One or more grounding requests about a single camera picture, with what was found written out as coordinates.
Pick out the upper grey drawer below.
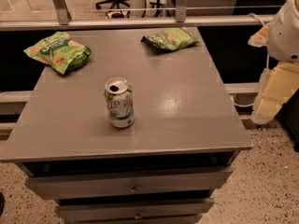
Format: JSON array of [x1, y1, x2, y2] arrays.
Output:
[[25, 166, 233, 200]]

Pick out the green rice chip bag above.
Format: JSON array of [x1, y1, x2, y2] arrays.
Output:
[[23, 32, 92, 75]]

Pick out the green jalapeno chip bag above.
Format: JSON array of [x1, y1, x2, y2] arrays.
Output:
[[141, 27, 199, 51]]

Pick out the green white soda can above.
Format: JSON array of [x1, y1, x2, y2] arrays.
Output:
[[104, 77, 135, 128]]

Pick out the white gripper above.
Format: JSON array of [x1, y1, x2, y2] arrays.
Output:
[[248, 7, 299, 125]]

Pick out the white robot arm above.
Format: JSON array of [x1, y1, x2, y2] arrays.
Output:
[[248, 0, 299, 125]]

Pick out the grey drawer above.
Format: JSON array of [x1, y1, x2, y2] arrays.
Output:
[[25, 166, 233, 200], [57, 198, 214, 222]]

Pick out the black office chair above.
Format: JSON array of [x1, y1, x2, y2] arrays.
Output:
[[95, 0, 130, 9]]

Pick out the metal railing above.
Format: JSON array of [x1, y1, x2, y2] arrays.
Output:
[[0, 0, 273, 31]]

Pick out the grey drawer cabinet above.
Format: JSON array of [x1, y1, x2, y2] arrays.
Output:
[[0, 29, 251, 224]]

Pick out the lower grey drawer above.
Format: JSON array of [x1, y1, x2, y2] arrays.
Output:
[[57, 198, 214, 222]]

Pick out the white cable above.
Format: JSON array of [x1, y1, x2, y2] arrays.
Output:
[[247, 12, 265, 27]]

